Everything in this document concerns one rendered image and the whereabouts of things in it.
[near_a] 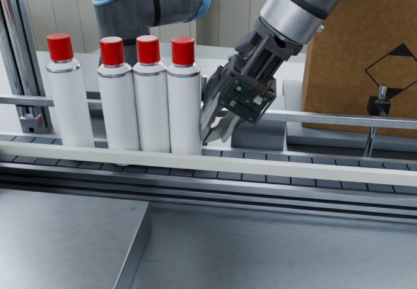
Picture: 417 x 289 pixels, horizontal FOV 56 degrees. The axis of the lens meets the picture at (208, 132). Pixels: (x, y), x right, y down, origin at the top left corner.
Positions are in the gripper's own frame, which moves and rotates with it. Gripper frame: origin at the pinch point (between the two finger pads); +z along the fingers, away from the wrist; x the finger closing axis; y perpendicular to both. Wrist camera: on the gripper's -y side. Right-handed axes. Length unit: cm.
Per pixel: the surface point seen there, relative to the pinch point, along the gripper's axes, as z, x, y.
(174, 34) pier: 65, -22, -209
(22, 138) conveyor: 22.1, -27.6, -2.6
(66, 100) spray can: 5.9, -21.7, 2.9
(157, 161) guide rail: 6.2, -5.0, 5.0
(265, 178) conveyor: 0.4, 11.4, 2.9
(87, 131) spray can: 10.4, -17.0, 1.2
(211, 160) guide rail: 1.1, 2.0, 4.9
